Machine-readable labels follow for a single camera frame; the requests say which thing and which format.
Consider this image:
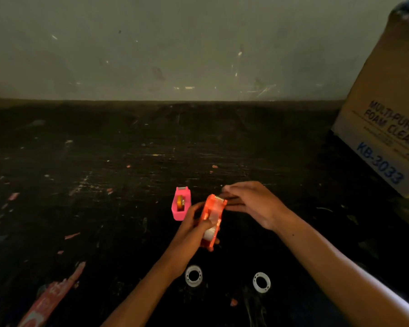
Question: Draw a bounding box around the person's left hand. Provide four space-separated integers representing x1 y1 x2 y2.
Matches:
166 201 221 278

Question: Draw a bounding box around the person's right hand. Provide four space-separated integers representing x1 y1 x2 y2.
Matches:
219 181 292 232

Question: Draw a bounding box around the orange tape dispenser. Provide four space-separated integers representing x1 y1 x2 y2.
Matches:
199 194 228 252

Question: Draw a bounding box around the person's right forearm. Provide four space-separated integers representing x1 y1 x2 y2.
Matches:
272 211 409 327

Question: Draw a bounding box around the person's left forearm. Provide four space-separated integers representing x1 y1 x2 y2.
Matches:
100 256 191 327

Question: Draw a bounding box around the pink tape dispenser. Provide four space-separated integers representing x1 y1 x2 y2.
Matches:
171 187 191 221

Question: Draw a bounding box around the white tape roll core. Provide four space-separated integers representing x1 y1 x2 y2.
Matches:
252 272 271 294
185 265 204 288

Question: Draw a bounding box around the red torn sticker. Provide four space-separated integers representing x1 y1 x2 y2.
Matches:
17 261 86 327

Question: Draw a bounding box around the cardboard box with blue print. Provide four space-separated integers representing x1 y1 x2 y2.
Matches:
331 0 409 198

